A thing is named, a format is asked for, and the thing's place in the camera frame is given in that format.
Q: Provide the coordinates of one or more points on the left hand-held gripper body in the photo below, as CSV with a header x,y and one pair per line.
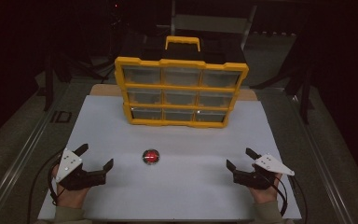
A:
x,y
70,165

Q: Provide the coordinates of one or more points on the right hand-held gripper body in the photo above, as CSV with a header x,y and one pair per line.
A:
x,y
261,179

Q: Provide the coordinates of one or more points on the small red round object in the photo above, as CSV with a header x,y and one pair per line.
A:
x,y
151,156

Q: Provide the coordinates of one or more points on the yellow drawer organizer cabinet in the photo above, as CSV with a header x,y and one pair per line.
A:
x,y
180,88

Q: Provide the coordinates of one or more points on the clear plastic drawer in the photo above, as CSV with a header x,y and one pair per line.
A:
x,y
182,76

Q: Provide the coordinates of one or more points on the person's right hand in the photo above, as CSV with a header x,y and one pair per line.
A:
x,y
265,195

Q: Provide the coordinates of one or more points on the person's left hand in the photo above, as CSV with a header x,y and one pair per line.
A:
x,y
73,197

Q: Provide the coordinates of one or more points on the white table sheet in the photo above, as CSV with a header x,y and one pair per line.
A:
x,y
180,193

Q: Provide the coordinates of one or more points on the black stand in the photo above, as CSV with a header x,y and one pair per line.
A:
x,y
306,99

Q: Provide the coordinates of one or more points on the grid of clear drawers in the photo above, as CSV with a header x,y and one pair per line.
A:
x,y
141,75

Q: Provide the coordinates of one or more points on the aluminium rail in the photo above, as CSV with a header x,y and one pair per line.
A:
x,y
15,165
323,168

